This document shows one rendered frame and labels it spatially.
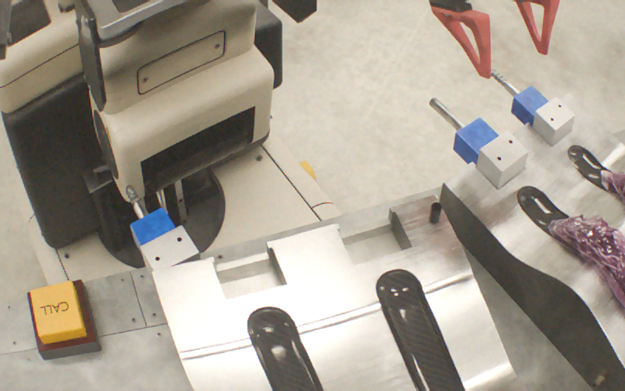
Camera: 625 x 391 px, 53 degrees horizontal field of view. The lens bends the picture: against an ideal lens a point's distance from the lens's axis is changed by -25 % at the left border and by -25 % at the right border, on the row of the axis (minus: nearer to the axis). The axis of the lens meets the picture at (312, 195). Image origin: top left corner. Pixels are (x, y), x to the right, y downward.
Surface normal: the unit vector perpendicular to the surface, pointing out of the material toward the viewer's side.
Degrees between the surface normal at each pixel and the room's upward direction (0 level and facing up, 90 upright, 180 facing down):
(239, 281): 0
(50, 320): 0
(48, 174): 90
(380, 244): 0
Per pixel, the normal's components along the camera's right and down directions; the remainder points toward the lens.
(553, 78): 0.00, -0.63
